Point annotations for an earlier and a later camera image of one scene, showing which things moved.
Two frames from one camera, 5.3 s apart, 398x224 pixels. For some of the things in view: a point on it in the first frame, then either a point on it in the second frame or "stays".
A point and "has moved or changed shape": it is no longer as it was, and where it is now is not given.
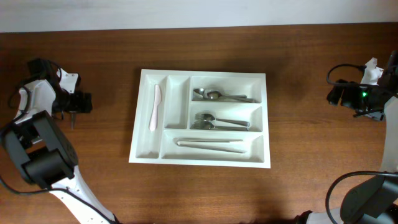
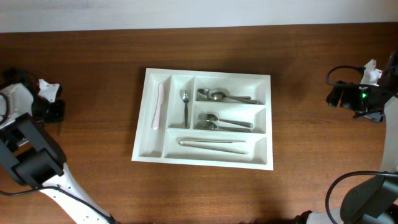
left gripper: (82, 103) -> (50, 109)
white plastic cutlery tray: (201, 118) stays
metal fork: (206, 116) stays
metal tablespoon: (200, 93) has moved or changed shape
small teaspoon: (73, 118) -> (185, 98)
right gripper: (334, 95) stays
